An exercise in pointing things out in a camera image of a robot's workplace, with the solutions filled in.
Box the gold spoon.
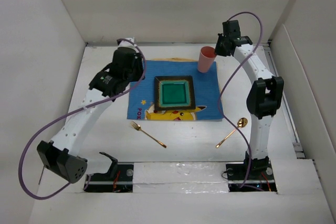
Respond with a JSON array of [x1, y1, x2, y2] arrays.
[[215, 118, 248, 148]]

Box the pink plastic cup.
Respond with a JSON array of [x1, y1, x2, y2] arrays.
[[197, 46, 216, 73]]

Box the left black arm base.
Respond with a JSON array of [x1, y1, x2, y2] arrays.
[[83, 152, 134, 193]]

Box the square green ceramic plate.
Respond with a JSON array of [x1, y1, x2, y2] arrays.
[[154, 76, 196, 111]]

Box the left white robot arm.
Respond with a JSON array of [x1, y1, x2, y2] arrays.
[[37, 45, 143, 184]]

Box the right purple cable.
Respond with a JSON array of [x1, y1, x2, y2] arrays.
[[217, 11, 264, 189]]

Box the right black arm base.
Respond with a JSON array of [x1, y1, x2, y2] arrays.
[[221, 162, 277, 193]]

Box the blue and yellow cloth placemat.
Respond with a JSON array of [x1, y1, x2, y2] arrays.
[[126, 56, 225, 122]]

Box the gold fork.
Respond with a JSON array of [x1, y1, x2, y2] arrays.
[[130, 121, 167, 148]]

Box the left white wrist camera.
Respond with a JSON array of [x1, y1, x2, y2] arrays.
[[117, 37, 135, 49]]

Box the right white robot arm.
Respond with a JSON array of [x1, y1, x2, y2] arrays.
[[215, 20, 284, 179]]

